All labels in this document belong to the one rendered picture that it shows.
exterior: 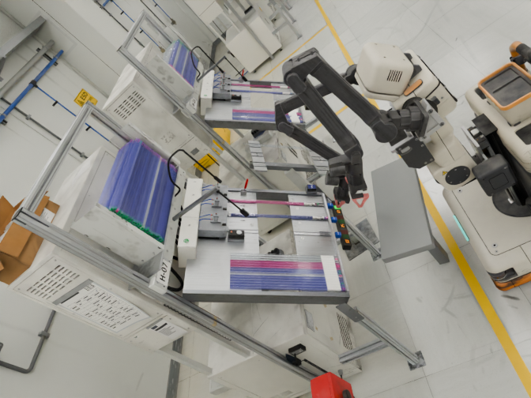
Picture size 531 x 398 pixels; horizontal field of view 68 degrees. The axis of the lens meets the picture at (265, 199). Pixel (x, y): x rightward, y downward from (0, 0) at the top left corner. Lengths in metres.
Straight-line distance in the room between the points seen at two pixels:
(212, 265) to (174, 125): 1.33
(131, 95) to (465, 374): 2.49
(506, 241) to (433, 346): 0.66
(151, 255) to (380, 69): 1.13
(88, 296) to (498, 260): 1.81
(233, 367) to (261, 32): 5.02
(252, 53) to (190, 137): 3.67
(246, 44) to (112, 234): 5.03
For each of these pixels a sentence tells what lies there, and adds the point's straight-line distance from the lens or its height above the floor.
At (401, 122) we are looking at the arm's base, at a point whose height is 1.23.
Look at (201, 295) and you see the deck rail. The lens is 1.70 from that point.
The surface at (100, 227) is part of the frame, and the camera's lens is 1.62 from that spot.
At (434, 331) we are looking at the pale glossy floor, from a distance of 2.40.
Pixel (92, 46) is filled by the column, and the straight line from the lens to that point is 4.86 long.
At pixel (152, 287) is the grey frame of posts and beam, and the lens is 1.61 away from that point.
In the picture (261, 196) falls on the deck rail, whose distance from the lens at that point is 2.19.
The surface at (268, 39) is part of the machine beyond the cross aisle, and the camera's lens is 6.33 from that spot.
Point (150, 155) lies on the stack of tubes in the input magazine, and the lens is 1.97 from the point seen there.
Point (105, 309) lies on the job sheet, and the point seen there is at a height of 1.38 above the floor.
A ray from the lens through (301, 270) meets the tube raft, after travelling 1.81.
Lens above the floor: 2.09
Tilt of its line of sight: 32 degrees down
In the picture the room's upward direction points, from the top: 49 degrees counter-clockwise
